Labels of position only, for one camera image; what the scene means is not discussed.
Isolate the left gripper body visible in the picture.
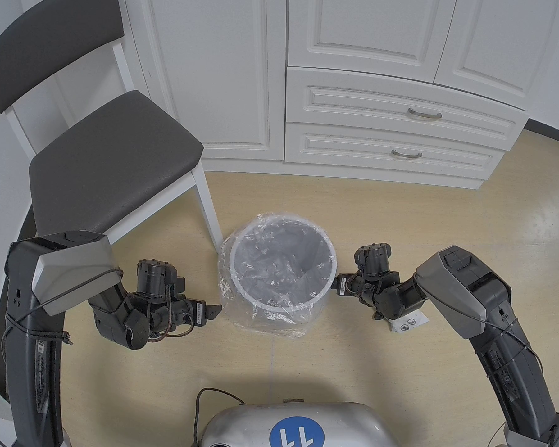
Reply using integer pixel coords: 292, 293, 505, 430
167, 297, 210, 336

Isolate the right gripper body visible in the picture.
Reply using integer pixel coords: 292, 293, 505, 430
336, 272, 373, 303

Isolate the clear plastic bag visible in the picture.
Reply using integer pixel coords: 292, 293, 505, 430
218, 210, 338, 340

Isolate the white paper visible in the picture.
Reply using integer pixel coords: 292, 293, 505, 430
390, 311, 430, 332

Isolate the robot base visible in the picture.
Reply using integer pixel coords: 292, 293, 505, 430
200, 399, 394, 447

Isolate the white trash bin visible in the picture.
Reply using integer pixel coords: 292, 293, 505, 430
228, 215, 336, 338

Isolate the white chair dark grey seat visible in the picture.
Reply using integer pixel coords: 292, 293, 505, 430
0, 0, 224, 252

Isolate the white wardrobe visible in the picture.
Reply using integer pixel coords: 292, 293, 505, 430
16, 0, 559, 191

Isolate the black cable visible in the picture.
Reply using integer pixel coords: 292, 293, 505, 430
193, 388, 248, 447

